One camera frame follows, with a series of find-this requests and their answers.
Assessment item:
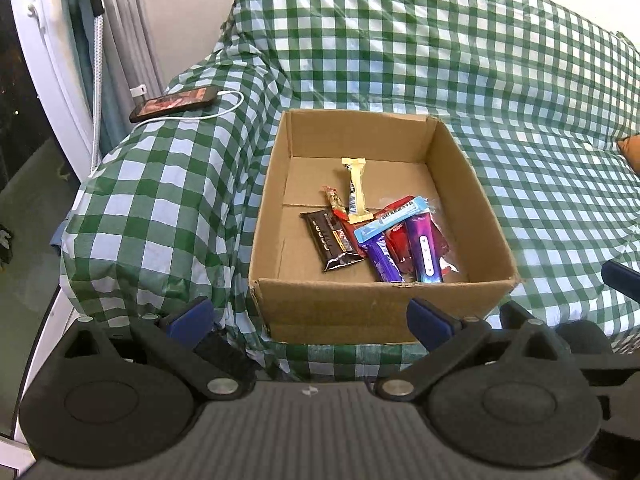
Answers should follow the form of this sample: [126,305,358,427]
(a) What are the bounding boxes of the smartphone with white cable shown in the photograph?
[135,89,246,126]

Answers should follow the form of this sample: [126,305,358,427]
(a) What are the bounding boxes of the red snack packet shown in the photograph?
[372,202,451,266]

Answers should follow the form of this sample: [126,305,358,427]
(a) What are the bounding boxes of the dark brown chocolate bar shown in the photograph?
[299,209,367,273]

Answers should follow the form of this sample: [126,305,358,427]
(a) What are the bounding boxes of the grey curtain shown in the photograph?
[65,0,163,151]

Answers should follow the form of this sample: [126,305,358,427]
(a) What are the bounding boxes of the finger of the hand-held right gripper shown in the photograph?
[500,301,557,333]
[601,260,640,306]

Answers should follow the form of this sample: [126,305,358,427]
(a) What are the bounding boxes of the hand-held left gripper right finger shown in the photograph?
[375,297,576,402]

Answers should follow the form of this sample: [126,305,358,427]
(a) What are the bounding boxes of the light blue snack stick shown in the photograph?
[354,196,431,243]

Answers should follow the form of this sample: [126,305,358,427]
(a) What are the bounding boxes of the white window frame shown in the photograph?
[10,0,101,186]

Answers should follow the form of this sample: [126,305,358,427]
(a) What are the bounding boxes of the clear plastic snack packet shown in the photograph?
[429,200,460,273]

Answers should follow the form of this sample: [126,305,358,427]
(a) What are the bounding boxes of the purple gradient snack stick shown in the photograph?
[405,214,445,284]

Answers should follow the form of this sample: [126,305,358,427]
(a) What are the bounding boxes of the purple white snack bar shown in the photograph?
[359,235,405,283]

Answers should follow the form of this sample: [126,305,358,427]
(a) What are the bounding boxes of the black smartphone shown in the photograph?
[129,86,221,123]

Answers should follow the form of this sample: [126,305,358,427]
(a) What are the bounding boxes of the cream snack bar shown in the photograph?
[341,157,374,224]

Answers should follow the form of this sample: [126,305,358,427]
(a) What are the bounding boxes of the cardboard box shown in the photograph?
[248,108,521,346]

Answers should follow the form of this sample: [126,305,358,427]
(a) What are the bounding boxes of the small red brown snack bar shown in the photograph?
[320,186,351,222]

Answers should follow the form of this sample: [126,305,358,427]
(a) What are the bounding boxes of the green white checkered cloth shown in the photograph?
[50,0,640,381]

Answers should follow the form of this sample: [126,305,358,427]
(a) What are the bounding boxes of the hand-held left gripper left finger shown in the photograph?
[52,296,253,402]

